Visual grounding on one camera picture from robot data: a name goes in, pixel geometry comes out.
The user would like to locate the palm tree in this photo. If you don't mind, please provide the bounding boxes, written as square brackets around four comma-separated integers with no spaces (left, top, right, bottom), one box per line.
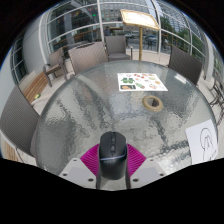
[159,16,175,38]

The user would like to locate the brass table hole ring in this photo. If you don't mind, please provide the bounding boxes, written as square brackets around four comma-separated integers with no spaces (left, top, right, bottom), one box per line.
[141,94,165,113]

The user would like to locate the light brown wicker chair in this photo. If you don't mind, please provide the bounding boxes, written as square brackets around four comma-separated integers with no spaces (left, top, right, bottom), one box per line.
[67,41,109,76]

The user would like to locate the white mouse pad with drawing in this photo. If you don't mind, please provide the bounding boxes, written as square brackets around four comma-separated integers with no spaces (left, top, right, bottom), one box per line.
[185,119,219,165]

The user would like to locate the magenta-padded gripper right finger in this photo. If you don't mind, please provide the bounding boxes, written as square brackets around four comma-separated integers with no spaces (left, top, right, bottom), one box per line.
[125,143,167,190]

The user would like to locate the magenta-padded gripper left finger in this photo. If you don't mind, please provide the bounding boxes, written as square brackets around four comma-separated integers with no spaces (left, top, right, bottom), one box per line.
[58,143,102,190]

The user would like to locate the green metal patio table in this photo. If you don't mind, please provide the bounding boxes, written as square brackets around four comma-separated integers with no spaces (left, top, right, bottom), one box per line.
[209,71,224,126]

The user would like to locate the printed picture menu card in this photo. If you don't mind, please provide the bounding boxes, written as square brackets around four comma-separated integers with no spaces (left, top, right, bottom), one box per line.
[117,72,169,92]

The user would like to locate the black computer mouse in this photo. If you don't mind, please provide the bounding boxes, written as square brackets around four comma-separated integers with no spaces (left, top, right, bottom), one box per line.
[97,130,129,181]

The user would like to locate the brown wicker armchair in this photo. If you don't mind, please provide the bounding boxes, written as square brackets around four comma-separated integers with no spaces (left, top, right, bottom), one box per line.
[42,46,68,88]

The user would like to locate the wooden slat bench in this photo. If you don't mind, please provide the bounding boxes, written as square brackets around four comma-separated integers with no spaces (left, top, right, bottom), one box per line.
[0,71,48,161]

